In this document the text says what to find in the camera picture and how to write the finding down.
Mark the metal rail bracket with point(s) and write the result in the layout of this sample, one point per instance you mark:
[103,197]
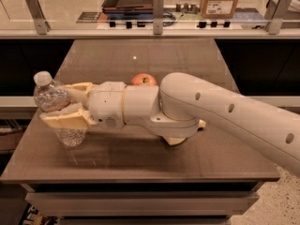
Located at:
[282,14]
[158,17]
[41,25]

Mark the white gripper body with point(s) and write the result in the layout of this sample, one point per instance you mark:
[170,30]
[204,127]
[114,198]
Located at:
[106,105]

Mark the brown cardboard box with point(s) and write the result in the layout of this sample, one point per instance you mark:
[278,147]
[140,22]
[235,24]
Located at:
[218,9]

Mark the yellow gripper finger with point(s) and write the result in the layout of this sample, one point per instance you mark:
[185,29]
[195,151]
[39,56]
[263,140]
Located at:
[74,116]
[80,91]

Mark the clear plastic water bottle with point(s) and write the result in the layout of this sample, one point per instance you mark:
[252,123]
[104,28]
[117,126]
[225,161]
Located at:
[51,96]

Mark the right metal rail bracket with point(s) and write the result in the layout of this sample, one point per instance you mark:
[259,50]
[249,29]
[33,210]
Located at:
[282,14]

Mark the yellow wavy sponge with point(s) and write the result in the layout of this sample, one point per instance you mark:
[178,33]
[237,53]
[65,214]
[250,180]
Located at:
[175,141]

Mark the brown table with drawers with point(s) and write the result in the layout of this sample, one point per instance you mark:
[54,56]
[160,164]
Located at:
[130,175]

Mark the red apple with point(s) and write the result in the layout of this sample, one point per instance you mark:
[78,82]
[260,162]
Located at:
[143,79]

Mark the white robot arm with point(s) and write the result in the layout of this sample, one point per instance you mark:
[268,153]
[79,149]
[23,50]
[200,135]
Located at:
[174,110]

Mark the middle metal rail bracket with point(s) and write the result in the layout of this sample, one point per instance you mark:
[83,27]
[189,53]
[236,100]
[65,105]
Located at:
[158,17]

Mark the left metal rail bracket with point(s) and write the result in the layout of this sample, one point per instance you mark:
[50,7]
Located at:
[41,25]

